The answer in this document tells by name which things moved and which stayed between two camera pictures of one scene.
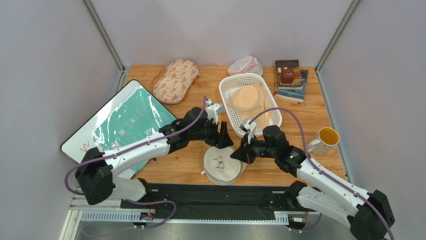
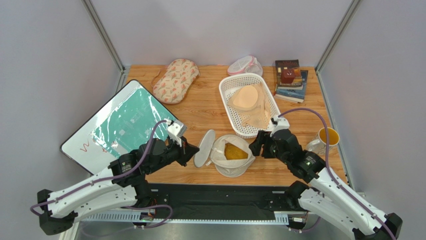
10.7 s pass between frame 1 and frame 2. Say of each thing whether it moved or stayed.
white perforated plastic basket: stayed
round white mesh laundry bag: moved
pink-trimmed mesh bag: stayed
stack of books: stayed
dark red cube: stayed
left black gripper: moved
